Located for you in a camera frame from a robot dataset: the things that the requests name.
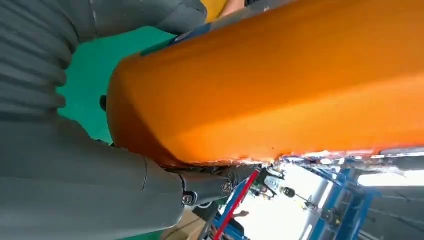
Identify red metal bar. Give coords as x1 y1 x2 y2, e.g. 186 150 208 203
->
213 168 261 240

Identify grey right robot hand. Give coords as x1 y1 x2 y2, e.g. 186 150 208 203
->
0 0 260 240

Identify yellow sheet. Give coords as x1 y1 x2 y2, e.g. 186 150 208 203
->
200 0 229 23

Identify brown cardboard box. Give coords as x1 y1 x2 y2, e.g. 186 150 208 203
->
160 211 207 240

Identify right arm ribbed grey sleeve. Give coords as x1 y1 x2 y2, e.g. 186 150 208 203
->
0 0 80 122

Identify black white machine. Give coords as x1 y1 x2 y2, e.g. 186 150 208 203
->
256 167 320 213

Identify green table mat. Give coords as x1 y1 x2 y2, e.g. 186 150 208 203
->
56 25 177 145

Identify person's hand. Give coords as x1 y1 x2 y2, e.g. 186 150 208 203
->
219 0 247 18

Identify blue steel frame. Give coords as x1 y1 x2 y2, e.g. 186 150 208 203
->
208 155 385 240

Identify short ceiling light strip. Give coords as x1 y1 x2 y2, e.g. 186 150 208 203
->
357 169 424 188

